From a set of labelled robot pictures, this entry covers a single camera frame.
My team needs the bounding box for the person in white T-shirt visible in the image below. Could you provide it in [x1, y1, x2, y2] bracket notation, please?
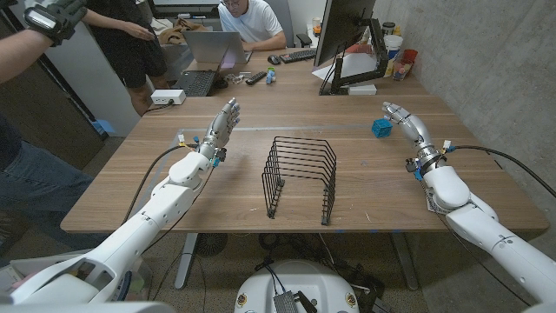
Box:
[216, 0, 288, 52]

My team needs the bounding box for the blue floor marker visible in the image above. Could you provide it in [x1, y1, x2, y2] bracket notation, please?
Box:
[90, 119, 116, 136]

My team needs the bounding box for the grey table leg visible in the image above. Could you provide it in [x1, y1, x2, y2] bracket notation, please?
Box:
[389, 231, 420, 291]
[174, 233, 199, 291]

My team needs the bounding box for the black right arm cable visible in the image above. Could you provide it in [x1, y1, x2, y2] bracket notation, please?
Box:
[447, 144, 556, 199]

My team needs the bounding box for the black keyboard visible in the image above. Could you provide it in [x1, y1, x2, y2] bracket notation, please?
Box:
[279, 48, 318, 65]

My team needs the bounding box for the grey office chair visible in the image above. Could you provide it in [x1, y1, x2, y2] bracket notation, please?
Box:
[264, 0, 314, 49]

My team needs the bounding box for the flat white box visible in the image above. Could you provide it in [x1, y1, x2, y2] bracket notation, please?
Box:
[347, 83, 378, 97]

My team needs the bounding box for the black laptop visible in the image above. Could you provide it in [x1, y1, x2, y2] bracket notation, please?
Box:
[171, 41, 232, 98]

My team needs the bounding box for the white paper cup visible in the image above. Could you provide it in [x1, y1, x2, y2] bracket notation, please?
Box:
[382, 34, 404, 60]

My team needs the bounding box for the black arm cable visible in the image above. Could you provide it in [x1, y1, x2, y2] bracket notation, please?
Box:
[447, 144, 556, 199]
[122, 143, 199, 226]

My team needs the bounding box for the white paper sheet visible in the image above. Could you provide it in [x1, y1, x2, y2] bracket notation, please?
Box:
[311, 51, 378, 83]

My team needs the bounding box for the silver open laptop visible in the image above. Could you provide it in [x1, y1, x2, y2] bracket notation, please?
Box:
[182, 30, 254, 65]

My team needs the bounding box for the black monitor stand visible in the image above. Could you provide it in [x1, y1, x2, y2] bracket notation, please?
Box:
[319, 17, 390, 96]

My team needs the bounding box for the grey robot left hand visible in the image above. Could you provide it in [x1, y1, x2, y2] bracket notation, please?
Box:
[198, 97, 242, 161]

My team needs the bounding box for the blue cube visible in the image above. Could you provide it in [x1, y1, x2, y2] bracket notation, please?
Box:
[371, 117, 394, 139]

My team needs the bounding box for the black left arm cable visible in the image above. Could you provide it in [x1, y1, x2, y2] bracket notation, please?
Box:
[122, 143, 199, 226]

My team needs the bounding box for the person in black clothes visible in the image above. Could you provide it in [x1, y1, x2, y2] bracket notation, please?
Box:
[80, 0, 170, 117]

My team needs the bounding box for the black remote control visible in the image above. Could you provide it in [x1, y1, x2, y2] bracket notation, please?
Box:
[245, 70, 268, 86]

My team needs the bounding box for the white calculator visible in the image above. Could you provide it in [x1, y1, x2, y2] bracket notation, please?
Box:
[423, 185, 451, 216]

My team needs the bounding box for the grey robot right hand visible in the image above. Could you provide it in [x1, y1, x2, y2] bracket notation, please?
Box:
[381, 101, 445, 173]

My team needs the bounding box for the brown jacket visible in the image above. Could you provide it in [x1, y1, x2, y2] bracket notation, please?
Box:
[156, 17, 209, 45]

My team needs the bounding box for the white power box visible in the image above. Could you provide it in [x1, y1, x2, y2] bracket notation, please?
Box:
[149, 89, 187, 106]

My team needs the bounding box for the black computer monitor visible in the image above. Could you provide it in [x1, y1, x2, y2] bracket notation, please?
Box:
[313, 0, 378, 68]

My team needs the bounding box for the black grey teleoperation glove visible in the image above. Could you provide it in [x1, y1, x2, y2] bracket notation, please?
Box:
[23, 0, 88, 48]

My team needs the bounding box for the black wire file holder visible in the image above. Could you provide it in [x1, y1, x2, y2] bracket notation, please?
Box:
[261, 136, 338, 226]

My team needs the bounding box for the round black fan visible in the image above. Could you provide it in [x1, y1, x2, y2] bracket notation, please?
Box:
[194, 233, 229, 258]

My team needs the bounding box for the white robot torso base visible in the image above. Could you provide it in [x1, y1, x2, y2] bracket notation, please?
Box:
[234, 259, 361, 313]

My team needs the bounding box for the clear plastic container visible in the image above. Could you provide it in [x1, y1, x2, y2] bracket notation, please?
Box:
[392, 58, 413, 82]

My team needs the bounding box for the bare person forearm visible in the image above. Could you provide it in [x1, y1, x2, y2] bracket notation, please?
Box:
[0, 28, 53, 84]

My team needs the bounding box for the dark wooden cabinet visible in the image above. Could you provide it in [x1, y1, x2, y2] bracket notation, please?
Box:
[0, 10, 108, 170]

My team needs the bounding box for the person in blue jeans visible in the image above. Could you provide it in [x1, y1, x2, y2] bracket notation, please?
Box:
[0, 112, 109, 266]

